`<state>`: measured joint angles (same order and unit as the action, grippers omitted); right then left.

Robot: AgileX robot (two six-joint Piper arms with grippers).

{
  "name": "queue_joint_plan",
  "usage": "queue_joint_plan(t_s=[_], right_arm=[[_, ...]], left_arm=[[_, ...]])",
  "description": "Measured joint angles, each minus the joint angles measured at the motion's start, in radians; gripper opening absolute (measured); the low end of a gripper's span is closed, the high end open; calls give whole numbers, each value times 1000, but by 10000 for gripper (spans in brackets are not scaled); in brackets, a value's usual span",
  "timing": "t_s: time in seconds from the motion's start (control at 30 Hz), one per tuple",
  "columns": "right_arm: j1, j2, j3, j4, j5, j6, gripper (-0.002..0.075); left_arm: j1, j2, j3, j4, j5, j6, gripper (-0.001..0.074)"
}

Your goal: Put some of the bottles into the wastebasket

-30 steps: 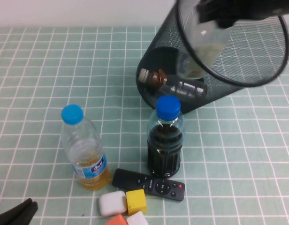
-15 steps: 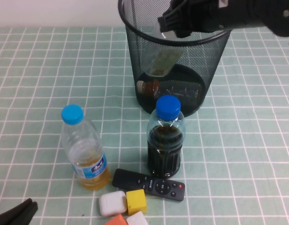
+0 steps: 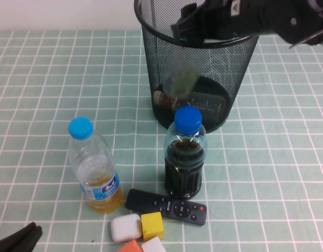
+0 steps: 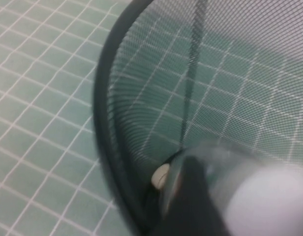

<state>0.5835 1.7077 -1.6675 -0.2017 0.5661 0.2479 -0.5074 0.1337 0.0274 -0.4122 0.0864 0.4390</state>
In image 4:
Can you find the clear bottle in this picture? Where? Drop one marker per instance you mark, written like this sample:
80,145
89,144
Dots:
269,204

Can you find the green white-checked tablecloth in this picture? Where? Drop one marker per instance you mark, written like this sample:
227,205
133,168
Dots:
43,98

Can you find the brown bottle with white cap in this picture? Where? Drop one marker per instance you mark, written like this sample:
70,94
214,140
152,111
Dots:
160,177

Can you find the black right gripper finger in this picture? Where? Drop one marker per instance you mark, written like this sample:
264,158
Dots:
195,206

